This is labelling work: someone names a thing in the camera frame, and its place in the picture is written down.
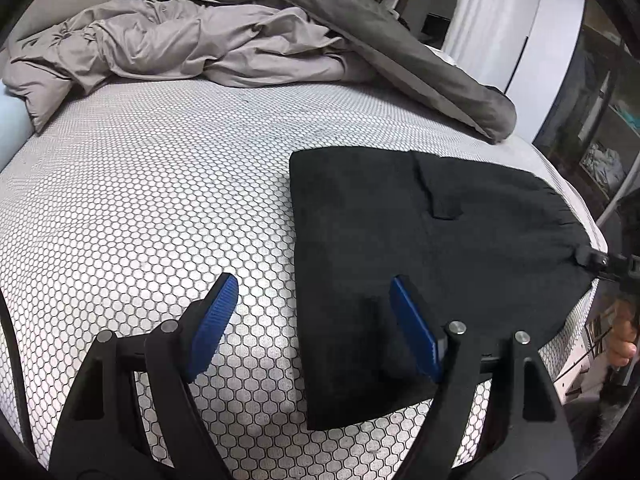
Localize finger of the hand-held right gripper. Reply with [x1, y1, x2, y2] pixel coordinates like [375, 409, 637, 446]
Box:
[574, 246, 612, 282]

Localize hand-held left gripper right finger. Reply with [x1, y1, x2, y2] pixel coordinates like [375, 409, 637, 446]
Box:
[390, 275, 578, 480]

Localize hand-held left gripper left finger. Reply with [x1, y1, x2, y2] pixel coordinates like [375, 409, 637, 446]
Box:
[50, 273, 240, 480]

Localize black pants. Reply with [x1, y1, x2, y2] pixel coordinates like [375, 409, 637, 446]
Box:
[289, 147, 601, 431]

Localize person's right hand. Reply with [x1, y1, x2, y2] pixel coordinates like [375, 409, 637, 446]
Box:
[609, 302, 639, 370]

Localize printed cardboard box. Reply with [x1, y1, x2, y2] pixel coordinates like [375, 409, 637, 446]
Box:
[552, 305, 621, 403]

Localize white curved tube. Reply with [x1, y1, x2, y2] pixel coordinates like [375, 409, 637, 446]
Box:
[594, 157, 640, 228]

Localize white honeycomb pattern mattress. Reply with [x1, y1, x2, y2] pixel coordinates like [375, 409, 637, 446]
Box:
[0, 77, 608, 480]

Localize dark glass shelf cabinet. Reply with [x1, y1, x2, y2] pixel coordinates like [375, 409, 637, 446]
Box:
[535, 0, 640, 211]

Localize white wardrobe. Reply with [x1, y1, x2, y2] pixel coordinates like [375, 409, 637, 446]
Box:
[442, 0, 588, 141]

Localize grey two-tone duvet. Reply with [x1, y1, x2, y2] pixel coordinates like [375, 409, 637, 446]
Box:
[2, 0, 518, 145]

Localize black cable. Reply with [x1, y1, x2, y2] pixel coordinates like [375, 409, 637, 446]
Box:
[0, 287, 33, 448]

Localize light blue bed frame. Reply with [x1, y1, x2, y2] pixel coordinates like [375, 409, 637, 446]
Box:
[0, 85, 36, 171]

